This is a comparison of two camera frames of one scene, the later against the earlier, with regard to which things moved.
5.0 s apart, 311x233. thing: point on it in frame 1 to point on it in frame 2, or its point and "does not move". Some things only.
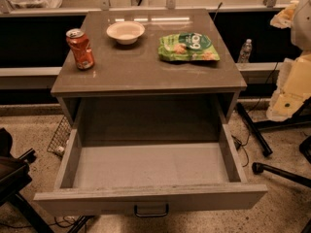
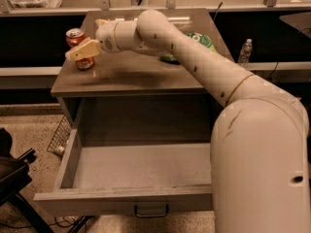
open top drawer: (148, 178) does not move
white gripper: (301, 24) to (105, 36)
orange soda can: (82, 49) does not move
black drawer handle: (151, 215) does not move
